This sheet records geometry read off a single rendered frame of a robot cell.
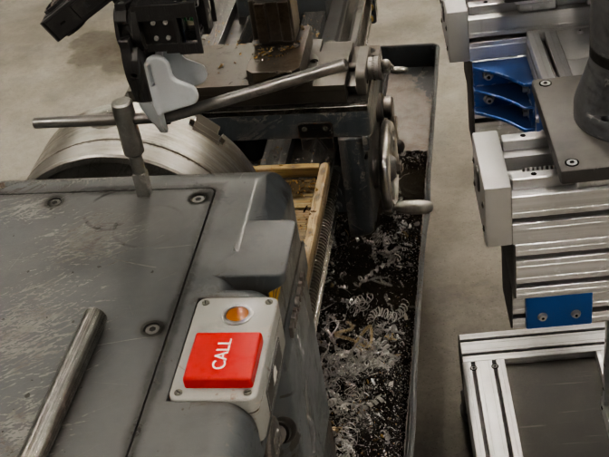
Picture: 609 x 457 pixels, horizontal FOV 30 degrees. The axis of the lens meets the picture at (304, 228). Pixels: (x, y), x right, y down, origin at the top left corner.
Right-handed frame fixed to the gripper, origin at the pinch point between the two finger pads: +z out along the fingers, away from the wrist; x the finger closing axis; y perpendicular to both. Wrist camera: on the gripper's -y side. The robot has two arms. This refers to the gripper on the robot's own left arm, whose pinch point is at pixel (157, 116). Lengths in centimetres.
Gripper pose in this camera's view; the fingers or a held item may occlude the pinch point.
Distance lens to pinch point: 117.1
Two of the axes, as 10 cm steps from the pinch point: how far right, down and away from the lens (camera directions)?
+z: 1.2, 8.0, 5.8
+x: 1.3, -5.9, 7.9
